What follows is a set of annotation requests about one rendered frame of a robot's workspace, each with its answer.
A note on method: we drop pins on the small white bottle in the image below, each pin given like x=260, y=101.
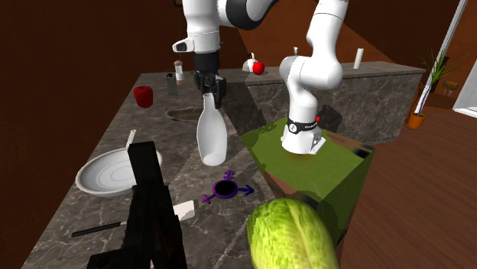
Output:
x=295, y=51

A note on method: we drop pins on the green robot stand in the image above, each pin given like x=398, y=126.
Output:
x=316, y=171

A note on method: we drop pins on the white frying pan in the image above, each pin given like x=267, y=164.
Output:
x=108, y=175

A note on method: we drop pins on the red apple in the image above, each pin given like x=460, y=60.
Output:
x=258, y=68

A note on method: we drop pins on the white kettle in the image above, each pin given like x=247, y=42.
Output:
x=247, y=65

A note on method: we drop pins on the white cylinder roll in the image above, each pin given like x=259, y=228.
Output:
x=358, y=59

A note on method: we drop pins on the grey metal grater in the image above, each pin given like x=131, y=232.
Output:
x=171, y=85

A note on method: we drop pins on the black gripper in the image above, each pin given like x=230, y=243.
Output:
x=206, y=63

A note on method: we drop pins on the green potted plant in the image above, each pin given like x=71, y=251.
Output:
x=439, y=69

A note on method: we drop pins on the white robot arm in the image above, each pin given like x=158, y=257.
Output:
x=303, y=111

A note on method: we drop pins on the red cup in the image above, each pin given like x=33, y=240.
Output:
x=143, y=97

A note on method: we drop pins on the tall black angular object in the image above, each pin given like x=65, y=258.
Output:
x=149, y=208

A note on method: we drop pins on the brown and white pepper mill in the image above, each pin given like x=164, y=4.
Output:
x=179, y=70

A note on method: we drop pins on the orange pot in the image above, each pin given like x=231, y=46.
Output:
x=415, y=121

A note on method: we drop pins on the green lettuce head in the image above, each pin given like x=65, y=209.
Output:
x=289, y=238

